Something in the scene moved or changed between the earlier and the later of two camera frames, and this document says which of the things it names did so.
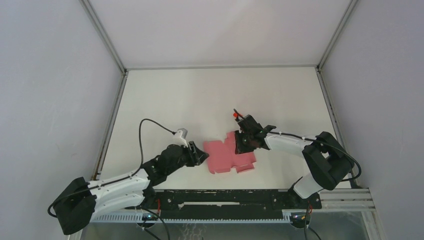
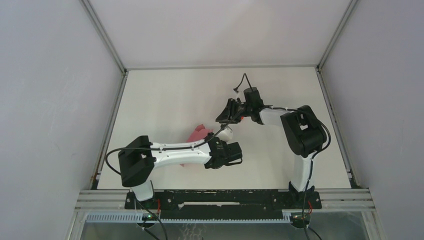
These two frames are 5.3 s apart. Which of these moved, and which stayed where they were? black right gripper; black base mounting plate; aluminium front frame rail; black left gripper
Moved: black left gripper; black right gripper
Stayed: black base mounting plate; aluminium front frame rail
